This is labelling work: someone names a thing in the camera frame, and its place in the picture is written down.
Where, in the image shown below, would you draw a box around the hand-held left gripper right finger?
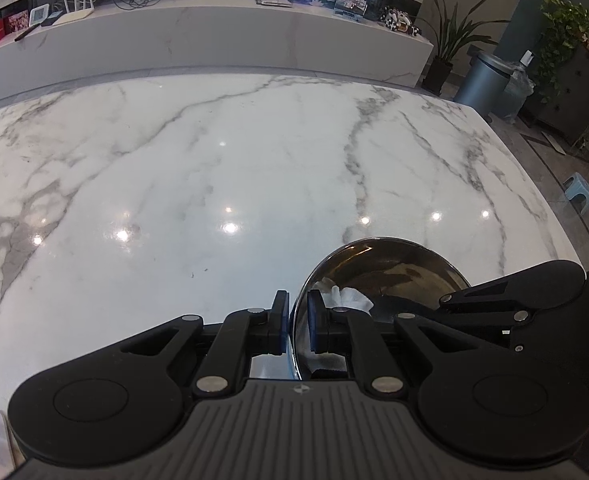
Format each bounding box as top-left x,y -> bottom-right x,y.
307,289 -> 520,399

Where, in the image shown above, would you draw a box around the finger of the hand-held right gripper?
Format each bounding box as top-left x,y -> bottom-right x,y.
439,265 -> 551,334

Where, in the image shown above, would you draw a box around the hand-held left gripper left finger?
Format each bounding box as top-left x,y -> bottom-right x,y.
74,290 -> 291,398

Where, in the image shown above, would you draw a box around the blue steel-lined bowl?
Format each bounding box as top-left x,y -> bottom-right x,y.
284,236 -> 471,382

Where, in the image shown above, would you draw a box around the blue plastic stool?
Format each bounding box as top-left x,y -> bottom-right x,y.
563,172 -> 589,217

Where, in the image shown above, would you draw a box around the grey cabinet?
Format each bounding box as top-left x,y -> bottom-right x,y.
524,42 -> 589,149

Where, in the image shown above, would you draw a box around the large water bottle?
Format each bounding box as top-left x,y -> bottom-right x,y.
503,51 -> 535,124

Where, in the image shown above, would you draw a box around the grey trash can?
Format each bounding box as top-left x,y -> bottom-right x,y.
454,50 -> 513,122

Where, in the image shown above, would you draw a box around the long-leaf potted plant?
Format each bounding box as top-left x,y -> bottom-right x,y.
418,0 -> 511,97

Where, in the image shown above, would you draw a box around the ivy plant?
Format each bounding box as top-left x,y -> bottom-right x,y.
538,0 -> 589,88

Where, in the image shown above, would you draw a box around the white marble tv console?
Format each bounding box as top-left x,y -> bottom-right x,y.
0,0 -> 435,112

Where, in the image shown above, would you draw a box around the cow figurines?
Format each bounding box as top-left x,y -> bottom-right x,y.
384,7 -> 425,37

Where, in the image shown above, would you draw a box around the photo box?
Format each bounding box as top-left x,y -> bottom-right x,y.
333,0 -> 368,22

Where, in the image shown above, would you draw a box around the white router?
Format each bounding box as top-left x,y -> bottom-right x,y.
54,0 -> 96,26

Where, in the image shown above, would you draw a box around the pink photo card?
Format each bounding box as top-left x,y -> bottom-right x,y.
4,10 -> 30,36

